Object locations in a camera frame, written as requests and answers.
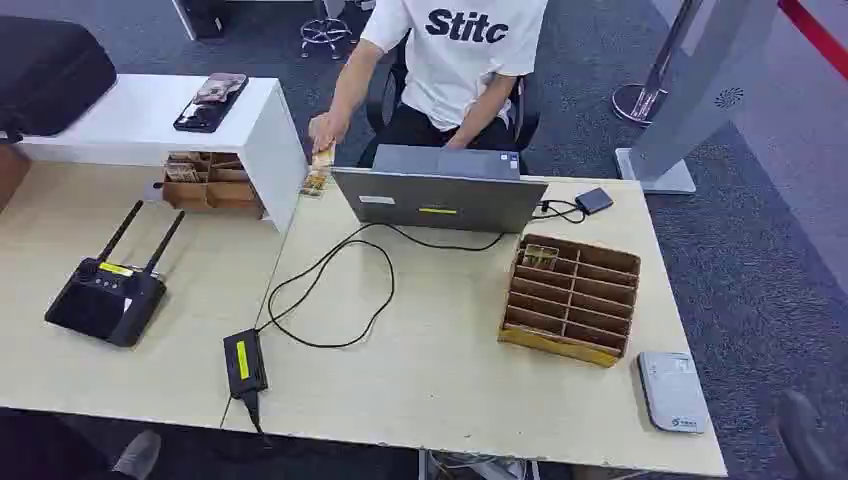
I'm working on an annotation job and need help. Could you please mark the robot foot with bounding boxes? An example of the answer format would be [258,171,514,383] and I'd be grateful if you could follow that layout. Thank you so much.
[112,430,162,480]
[771,389,848,480]

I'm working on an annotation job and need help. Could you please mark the black power adapter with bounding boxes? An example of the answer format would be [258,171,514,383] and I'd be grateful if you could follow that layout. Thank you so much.
[223,328,270,399]

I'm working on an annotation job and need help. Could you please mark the white flat router box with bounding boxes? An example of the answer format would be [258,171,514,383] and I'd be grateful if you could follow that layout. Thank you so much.
[637,351,710,435]

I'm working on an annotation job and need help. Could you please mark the black laptop power cable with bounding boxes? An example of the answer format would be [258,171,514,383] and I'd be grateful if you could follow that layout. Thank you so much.
[254,222,506,350]

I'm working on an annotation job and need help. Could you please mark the grey kiosk stand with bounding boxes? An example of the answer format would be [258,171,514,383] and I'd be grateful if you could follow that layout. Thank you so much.
[614,0,780,195]

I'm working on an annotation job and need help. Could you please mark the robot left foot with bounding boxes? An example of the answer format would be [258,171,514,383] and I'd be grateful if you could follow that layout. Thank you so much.
[112,430,162,480]

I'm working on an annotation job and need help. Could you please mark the dark cabinet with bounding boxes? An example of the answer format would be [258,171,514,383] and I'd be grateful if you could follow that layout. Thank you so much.
[172,0,230,41]

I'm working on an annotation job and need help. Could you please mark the person's right hand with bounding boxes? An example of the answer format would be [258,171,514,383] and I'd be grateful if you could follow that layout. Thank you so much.
[308,111,350,158]

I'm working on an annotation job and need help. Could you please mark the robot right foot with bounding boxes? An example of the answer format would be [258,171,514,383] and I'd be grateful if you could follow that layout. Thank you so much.
[771,389,848,480]

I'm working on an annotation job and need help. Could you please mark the wooden slotted card box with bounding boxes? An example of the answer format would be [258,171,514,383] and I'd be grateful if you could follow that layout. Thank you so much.
[497,233,643,369]

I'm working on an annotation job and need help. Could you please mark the red barrier belt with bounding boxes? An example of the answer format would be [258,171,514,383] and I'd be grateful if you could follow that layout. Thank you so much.
[776,0,848,82]

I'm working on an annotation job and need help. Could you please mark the person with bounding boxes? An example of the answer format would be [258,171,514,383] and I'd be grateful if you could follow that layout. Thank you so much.
[308,0,550,168]

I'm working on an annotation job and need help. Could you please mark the black hard drive cable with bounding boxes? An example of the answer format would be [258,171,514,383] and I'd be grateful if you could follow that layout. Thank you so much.
[531,198,588,225]

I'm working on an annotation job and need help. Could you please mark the black mains cable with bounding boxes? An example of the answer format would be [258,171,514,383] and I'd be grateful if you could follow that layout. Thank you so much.
[218,390,273,448]

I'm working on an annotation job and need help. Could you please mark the chrome stanchion post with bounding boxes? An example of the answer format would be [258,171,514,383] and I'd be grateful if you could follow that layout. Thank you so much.
[610,0,704,127]

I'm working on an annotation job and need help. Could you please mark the black hard case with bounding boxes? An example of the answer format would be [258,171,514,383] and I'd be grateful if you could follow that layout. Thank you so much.
[0,15,119,142]

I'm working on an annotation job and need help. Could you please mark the black controller with antennas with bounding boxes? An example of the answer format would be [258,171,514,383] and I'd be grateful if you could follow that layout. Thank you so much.
[44,199,187,348]

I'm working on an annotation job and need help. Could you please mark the brown cardboard box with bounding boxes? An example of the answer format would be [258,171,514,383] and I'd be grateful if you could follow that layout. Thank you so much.
[0,144,32,213]

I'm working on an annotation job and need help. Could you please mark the grey laptop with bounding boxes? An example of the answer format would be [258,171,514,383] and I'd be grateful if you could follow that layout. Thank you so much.
[331,144,550,234]

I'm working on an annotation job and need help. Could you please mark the wooden compartment box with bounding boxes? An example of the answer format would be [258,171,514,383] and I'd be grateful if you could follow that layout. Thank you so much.
[162,151,266,220]

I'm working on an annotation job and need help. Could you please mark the black smartphone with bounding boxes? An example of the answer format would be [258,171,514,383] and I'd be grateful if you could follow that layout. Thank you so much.
[172,74,250,134]

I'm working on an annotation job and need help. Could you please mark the small black hard drive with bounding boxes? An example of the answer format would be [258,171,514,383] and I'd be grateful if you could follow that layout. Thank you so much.
[574,187,615,216]

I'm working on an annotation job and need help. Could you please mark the patterned brown phone case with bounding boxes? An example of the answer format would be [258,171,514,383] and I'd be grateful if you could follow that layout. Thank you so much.
[193,72,248,105]

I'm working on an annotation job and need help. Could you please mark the white desk shelf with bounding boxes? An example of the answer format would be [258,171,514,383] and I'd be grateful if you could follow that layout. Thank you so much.
[18,73,310,234]

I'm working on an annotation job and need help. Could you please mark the cards in compartment box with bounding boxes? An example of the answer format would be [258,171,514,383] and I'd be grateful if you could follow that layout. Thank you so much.
[164,161,201,184]

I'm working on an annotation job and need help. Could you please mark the chrome chair base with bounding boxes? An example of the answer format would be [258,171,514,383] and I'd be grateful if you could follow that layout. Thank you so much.
[299,0,356,61]

